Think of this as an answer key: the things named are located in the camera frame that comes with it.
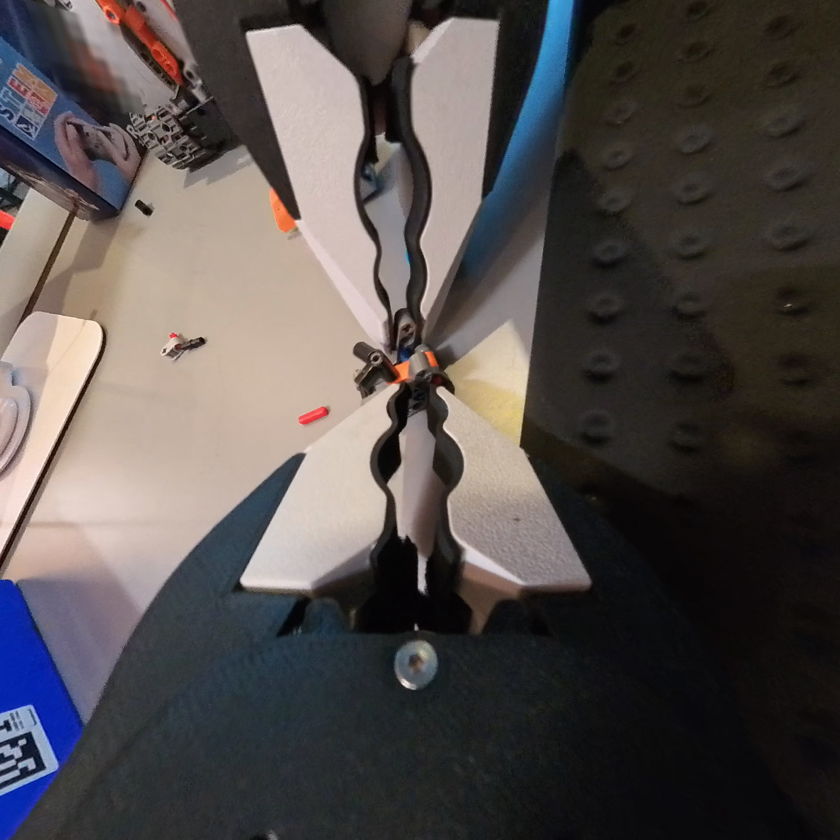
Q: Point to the grey orange brick assembly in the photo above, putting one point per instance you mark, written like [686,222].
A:
[413,374]

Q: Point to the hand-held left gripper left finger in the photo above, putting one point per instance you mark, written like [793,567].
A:
[321,518]

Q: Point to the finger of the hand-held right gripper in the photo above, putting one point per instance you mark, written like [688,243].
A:
[453,131]
[315,131]

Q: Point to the blue storage bin with tag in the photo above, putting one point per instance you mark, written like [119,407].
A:
[26,656]

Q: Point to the blue robot kit box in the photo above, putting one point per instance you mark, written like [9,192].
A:
[26,92]

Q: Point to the white connector with red axle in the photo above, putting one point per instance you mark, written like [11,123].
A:
[172,346]

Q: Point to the small red axle pin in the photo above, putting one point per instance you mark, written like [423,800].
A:
[313,416]

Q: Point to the black dimpled mat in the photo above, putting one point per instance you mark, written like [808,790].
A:
[689,229]

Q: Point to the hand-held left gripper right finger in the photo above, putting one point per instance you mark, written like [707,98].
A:
[512,518]

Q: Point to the grey tracked toy robot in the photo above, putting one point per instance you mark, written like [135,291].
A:
[170,124]

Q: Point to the short black connector pin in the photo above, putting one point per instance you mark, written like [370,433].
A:
[144,207]

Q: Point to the white stand base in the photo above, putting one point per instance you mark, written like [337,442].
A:
[52,367]

